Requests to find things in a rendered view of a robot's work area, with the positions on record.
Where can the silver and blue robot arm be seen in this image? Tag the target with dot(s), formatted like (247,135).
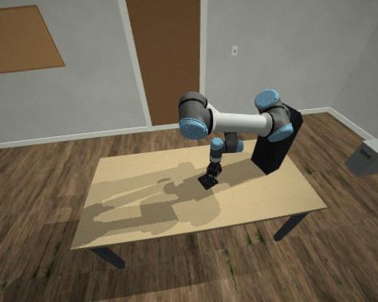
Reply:
(197,120)

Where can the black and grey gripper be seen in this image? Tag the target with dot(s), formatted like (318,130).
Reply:
(214,171)

